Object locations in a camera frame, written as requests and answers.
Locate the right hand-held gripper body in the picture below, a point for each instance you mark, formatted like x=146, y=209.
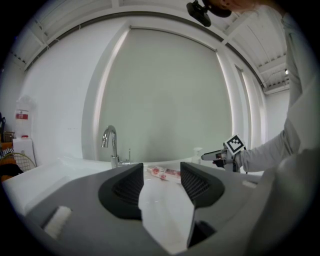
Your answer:
x=235, y=145

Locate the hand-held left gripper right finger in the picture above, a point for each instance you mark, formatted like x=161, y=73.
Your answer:
x=215, y=191

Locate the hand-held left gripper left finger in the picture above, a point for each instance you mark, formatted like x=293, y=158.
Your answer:
x=110, y=195

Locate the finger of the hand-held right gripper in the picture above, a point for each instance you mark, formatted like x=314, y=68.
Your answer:
x=210, y=156

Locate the pink printed packet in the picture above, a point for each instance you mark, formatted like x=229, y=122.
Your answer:
x=162, y=172

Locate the person's right forearm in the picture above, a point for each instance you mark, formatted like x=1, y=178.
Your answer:
x=270, y=152

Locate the white spray bottle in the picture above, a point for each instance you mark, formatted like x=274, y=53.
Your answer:
x=197, y=157

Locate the person's right hand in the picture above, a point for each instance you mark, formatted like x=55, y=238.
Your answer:
x=230, y=165

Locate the grey roller blind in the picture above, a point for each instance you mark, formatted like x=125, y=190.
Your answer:
x=243, y=110
x=165, y=100

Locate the chrome faucet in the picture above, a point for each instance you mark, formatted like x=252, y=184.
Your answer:
x=113, y=140

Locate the white washbasin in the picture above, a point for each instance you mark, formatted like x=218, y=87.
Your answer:
x=50, y=180

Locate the small ceiling light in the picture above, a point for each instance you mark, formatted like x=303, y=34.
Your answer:
x=287, y=71

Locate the person's grey jacket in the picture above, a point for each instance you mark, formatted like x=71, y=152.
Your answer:
x=300, y=75

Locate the black cloth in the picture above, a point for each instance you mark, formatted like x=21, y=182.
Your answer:
x=10, y=171

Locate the water jug red label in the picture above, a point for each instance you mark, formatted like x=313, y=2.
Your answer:
x=25, y=125

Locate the striped cloth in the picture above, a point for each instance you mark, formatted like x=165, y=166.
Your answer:
x=7, y=152

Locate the person's head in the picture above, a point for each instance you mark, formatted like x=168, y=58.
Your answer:
x=240, y=5

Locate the black head camera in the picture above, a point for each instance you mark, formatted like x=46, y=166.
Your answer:
x=200, y=15

